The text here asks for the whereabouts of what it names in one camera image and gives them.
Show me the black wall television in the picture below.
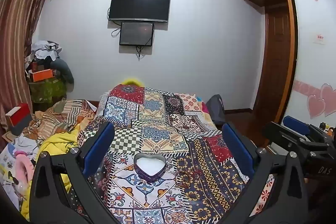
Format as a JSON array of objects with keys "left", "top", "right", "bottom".
[{"left": 108, "top": 0, "right": 171, "bottom": 23}]

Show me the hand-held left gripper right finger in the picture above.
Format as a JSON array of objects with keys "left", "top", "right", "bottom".
[{"left": 218, "top": 123, "right": 311, "bottom": 224}]

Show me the pile of clothes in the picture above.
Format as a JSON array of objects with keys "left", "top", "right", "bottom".
[{"left": 25, "top": 40, "right": 75, "bottom": 84}]

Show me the white cartoon print cloth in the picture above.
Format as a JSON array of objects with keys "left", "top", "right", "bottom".
[{"left": 0, "top": 134, "right": 40, "bottom": 212}]

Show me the yellow fluffy item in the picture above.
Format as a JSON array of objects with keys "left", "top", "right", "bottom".
[{"left": 121, "top": 78, "right": 145, "bottom": 87}]

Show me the orange box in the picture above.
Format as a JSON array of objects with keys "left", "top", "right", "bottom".
[{"left": 29, "top": 69, "right": 54, "bottom": 82}]

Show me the purple heart-shaped tin box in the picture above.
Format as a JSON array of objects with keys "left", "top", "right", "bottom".
[{"left": 133, "top": 153, "right": 167, "bottom": 183}]

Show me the dark grey backpack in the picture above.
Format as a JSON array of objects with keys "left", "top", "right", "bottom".
[{"left": 206, "top": 94, "right": 226, "bottom": 126}]

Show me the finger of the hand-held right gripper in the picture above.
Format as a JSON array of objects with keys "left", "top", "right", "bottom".
[
  {"left": 264, "top": 122, "right": 329, "bottom": 156},
  {"left": 284, "top": 115, "right": 334, "bottom": 144}
]

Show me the brown striped curtain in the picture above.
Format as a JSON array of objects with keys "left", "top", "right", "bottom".
[{"left": 0, "top": 0, "right": 59, "bottom": 135}]

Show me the colourful patchwork cloth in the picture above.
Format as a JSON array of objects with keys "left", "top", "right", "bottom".
[{"left": 67, "top": 84, "right": 276, "bottom": 224}]

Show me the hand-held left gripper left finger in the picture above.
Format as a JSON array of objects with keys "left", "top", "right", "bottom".
[{"left": 28, "top": 121, "right": 120, "bottom": 224}]

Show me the red and white box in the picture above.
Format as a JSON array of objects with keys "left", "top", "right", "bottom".
[{"left": 5, "top": 103, "right": 32, "bottom": 128}]

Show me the yellow blanket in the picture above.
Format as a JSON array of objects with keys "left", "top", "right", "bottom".
[{"left": 20, "top": 129, "right": 85, "bottom": 220}]

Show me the striped brown blanket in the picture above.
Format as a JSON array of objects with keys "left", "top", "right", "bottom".
[{"left": 22, "top": 99, "right": 96, "bottom": 141}]

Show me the pink plush cloth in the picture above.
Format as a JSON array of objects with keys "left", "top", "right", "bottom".
[{"left": 14, "top": 150, "right": 37, "bottom": 186}]

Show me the small black wall monitor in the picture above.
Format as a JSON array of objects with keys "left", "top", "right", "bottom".
[{"left": 119, "top": 21, "right": 154, "bottom": 46}]

